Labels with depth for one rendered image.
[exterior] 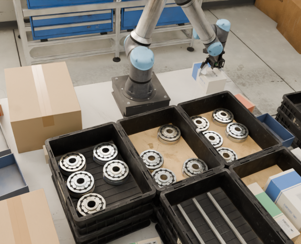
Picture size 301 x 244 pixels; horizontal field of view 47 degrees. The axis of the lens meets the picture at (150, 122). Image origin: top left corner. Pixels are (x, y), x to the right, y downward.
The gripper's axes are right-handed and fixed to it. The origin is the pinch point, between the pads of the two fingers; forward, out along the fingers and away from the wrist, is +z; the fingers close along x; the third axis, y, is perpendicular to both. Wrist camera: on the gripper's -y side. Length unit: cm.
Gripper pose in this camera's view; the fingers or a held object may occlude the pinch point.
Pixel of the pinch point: (208, 74)
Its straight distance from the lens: 212.9
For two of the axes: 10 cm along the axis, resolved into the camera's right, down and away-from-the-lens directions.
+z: -0.9, 7.2, 6.8
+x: 9.3, -1.9, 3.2
